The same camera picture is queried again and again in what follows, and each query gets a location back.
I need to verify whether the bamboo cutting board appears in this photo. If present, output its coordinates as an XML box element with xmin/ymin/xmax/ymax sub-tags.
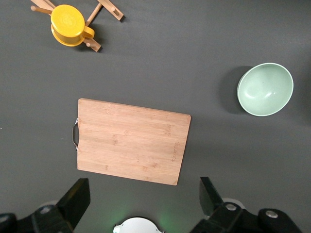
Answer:
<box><xmin>77</xmin><ymin>98</ymin><xmax>191</xmax><ymax>186</ymax></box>

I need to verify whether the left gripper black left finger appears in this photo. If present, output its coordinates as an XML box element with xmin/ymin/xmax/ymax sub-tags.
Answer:
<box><xmin>17</xmin><ymin>178</ymin><xmax>91</xmax><ymax>233</ymax></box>

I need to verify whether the yellow mug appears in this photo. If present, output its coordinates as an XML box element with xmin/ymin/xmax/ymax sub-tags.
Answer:
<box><xmin>50</xmin><ymin>4</ymin><xmax>95</xmax><ymax>48</ymax></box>

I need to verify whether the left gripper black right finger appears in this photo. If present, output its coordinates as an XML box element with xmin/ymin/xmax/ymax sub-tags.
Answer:
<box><xmin>189</xmin><ymin>177</ymin><xmax>265</xmax><ymax>233</ymax></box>

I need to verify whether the light green bowl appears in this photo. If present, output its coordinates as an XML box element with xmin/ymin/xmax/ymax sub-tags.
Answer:
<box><xmin>237</xmin><ymin>62</ymin><xmax>294</xmax><ymax>117</ymax></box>

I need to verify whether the wooden mug rack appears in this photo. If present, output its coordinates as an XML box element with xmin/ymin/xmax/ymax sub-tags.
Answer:
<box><xmin>30</xmin><ymin>0</ymin><xmax>125</xmax><ymax>53</ymax></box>

